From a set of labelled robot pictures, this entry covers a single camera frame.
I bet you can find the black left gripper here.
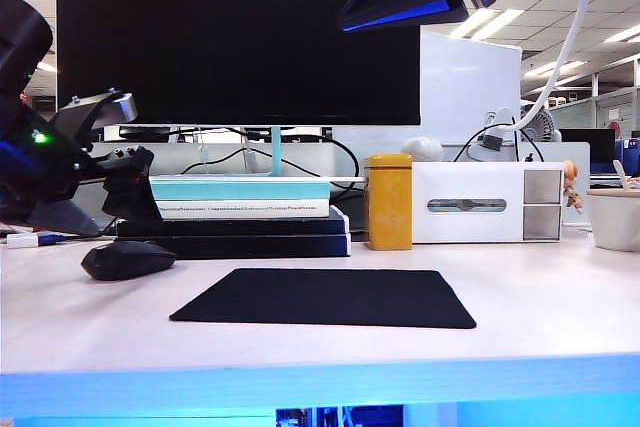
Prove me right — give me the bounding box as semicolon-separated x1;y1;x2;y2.
24;90;165;238

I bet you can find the black computer mouse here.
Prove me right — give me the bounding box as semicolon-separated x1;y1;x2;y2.
80;240;178;282

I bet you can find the black mouse pad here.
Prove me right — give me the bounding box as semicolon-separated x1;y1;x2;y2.
168;268;478;330

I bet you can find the white adapter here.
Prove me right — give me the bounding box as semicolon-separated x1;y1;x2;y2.
5;233;40;250

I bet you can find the black dock device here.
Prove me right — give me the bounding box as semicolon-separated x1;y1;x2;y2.
118;125;171;143

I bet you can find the ceiling light panel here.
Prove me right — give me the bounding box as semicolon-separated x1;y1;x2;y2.
448;8;526;42
601;22;640;44
523;59;589;80

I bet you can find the white partition board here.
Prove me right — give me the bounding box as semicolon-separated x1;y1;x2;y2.
419;30;524;144

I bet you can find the clear acrylic piece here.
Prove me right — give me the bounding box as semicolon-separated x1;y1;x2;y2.
242;134;259;174
197;125;211;173

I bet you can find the teal book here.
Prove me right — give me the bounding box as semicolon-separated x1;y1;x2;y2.
149;177;332;202

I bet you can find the black flat box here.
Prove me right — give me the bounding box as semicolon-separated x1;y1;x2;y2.
115;205;351;237
117;232;352;261

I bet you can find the white tissue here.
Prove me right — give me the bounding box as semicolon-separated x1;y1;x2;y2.
402;136;445;164

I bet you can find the black computer monitor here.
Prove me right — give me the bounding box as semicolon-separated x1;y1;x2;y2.
55;0;422;127

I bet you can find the small desk fan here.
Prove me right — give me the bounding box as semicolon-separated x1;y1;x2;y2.
518;104;562;144

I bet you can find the white tissue box organizer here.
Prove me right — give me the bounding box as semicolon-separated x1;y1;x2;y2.
410;160;565;244

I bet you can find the grey cubicle partition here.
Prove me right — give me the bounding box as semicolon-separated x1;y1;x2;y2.
549;89;640;141

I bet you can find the yellow tin box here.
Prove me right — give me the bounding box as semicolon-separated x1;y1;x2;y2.
364;153;414;252

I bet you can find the white book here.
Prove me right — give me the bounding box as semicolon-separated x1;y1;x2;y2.
155;199;331;221

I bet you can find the background black monitor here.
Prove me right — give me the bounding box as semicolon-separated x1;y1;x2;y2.
558;128;617;176

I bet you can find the orange-haired anime figurine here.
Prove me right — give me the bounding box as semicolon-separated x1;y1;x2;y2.
562;160;584;213

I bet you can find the white spoon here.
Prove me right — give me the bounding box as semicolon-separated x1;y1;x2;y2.
612;159;630;191

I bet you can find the thick white cable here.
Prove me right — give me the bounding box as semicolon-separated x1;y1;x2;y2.
512;0;596;131

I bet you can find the black cable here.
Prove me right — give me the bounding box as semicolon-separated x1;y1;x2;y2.
169;126;362;201

